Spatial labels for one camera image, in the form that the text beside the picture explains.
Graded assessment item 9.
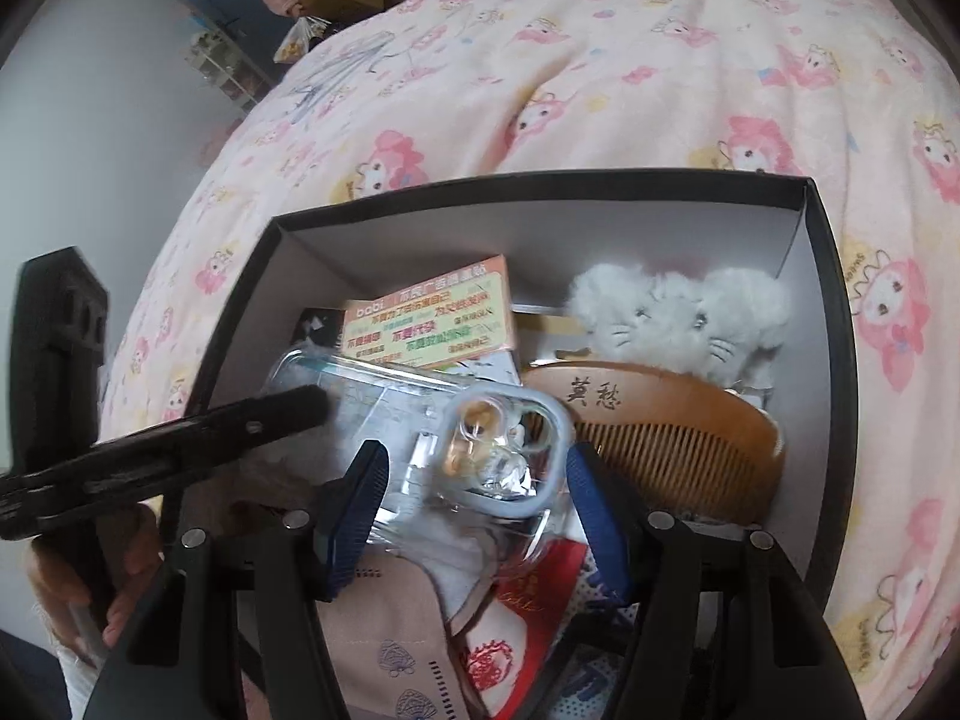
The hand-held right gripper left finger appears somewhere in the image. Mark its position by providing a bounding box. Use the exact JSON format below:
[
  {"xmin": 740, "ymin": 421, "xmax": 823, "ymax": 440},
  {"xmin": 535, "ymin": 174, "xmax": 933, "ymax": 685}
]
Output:
[{"xmin": 82, "ymin": 441, "xmax": 391, "ymax": 720}]

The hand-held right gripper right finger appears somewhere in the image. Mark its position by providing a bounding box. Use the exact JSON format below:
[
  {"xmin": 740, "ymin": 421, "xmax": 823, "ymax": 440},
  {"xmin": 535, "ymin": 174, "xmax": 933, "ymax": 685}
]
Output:
[{"xmin": 564, "ymin": 442, "xmax": 880, "ymax": 720}]

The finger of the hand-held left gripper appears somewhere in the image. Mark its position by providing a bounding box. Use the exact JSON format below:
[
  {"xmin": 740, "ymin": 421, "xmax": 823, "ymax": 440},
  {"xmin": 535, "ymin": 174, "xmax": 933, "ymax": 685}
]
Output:
[{"xmin": 0, "ymin": 385, "xmax": 332, "ymax": 541}]

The clear phone case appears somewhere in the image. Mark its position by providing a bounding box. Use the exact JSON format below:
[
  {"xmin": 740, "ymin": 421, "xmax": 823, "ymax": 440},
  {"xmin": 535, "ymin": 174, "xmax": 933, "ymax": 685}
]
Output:
[{"xmin": 261, "ymin": 349, "xmax": 580, "ymax": 565}]

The black cardboard box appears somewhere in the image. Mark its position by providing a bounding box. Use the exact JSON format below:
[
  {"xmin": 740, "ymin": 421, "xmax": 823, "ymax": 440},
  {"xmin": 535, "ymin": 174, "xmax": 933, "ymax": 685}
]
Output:
[{"xmin": 154, "ymin": 169, "xmax": 860, "ymax": 720}]

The person's left hand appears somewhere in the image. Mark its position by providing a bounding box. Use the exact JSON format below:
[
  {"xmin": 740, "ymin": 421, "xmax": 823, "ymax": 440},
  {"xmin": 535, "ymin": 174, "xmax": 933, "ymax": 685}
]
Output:
[{"xmin": 26, "ymin": 501, "xmax": 164, "ymax": 670}]

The wooden comb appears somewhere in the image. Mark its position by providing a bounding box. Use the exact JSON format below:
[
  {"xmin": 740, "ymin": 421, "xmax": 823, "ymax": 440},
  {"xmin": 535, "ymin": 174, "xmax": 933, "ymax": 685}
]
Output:
[{"xmin": 520, "ymin": 363, "xmax": 788, "ymax": 527}]

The red packet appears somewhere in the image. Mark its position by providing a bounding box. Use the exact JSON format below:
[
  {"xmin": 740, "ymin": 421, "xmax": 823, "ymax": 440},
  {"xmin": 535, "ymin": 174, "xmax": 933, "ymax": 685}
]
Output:
[{"xmin": 463, "ymin": 538, "xmax": 592, "ymax": 720}]

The pink face mask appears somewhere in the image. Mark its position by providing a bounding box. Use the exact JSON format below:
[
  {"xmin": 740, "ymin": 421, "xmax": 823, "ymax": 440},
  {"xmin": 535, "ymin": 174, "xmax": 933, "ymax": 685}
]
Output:
[{"xmin": 238, "ymin": 555, "xmax": 497, "ymax": 720}]

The white face mask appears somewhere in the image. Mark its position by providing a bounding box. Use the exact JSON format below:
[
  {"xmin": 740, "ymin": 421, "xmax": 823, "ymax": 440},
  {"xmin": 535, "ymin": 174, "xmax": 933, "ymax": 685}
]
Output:
[{"xmin": 420, "ymin": 521, "xmax": 527, "ymax": 625}]

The blue patterned packet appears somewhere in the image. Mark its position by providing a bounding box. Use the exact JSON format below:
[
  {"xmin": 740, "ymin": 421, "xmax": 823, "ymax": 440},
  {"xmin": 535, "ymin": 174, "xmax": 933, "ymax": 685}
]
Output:
[{"xmin": 538, "ymin": 643, "xmax": 640, "ymax": 720}]

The white plush toy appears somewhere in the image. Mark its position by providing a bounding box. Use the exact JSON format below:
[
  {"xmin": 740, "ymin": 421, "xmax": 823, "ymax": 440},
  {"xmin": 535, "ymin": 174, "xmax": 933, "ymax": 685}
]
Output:
[{"xmin": 562, "ymin": 262, "xmax": 794, "ymax": 392}]

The orange and green card box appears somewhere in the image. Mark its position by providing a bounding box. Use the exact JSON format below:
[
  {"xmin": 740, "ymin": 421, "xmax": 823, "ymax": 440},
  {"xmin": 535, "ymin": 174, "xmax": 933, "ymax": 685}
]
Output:
[{"xmin": 343, "ymin": 255, "xmax": 520, "ymax": 370}]

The clear plastic bag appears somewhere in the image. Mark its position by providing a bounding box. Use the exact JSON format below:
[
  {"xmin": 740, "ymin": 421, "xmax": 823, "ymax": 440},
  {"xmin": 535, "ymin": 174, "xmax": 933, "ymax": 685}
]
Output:
[{"xmin": 273, "ymin": 15, "xmax": 332, "ymax": 65}]

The pink printed blanket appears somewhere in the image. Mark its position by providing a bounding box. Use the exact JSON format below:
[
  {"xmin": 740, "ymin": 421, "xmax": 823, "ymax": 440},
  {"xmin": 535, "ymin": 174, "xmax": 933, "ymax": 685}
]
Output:
[{"xmin": 97, "ymin": 0, "xmax": 960, "ymax": 720}]

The wire shelf rack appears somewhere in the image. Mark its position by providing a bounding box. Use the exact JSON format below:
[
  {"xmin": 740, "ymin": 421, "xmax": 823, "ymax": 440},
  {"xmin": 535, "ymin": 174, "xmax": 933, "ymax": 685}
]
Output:
[{"xmin": 184, "ymin": 28, "xmax": 280, "ymax": 119}]

